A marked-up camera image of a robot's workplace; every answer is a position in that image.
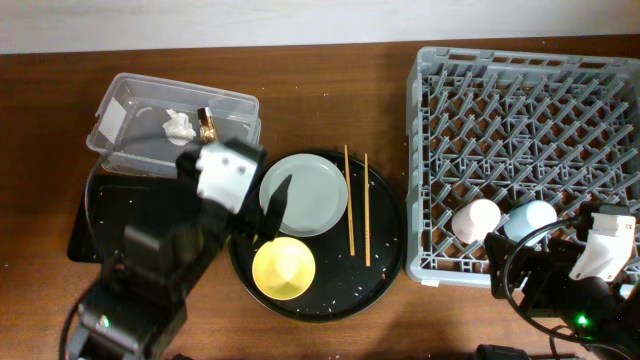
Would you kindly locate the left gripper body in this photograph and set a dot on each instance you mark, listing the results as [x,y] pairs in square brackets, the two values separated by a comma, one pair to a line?
[246,222]

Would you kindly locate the pink plastic cup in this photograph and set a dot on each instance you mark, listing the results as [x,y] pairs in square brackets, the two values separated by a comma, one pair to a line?
[474,221]

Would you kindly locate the yellow bowl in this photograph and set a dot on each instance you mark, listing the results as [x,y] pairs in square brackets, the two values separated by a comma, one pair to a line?
[284,268]

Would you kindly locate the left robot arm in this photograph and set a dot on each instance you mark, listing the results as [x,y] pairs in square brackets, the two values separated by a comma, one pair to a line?
[137,304]

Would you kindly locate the grey dishwasher rack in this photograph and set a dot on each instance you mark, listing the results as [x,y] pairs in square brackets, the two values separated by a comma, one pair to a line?
[512,127]

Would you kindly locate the grey plate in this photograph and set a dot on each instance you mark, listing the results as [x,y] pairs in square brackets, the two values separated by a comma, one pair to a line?
[317,194]

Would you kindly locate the gold snack wrapper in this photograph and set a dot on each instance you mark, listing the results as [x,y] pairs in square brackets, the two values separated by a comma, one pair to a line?
[208,130]

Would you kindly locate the round black tray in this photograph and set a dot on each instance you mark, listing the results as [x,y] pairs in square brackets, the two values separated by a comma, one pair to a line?
[343,285]

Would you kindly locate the blue plastic cup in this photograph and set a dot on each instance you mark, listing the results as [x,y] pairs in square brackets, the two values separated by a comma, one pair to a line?
[528,218]

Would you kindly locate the clear plastic bin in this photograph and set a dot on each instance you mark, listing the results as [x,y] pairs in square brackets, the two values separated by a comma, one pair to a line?
[136,107]

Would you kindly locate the wooden chopstick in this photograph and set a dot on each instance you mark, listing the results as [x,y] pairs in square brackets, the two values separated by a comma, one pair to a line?
[367,213]
[349,201]

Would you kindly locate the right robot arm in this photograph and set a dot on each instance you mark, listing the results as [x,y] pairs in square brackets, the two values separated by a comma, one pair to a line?
[598,316]

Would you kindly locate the black rectangular tray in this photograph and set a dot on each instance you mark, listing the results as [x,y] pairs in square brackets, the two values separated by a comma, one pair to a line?
[116,201]

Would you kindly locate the white tissue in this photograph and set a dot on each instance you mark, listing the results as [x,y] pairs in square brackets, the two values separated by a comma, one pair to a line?
[178,129]

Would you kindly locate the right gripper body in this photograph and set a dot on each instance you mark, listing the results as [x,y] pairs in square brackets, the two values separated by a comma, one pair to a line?
[554,294]

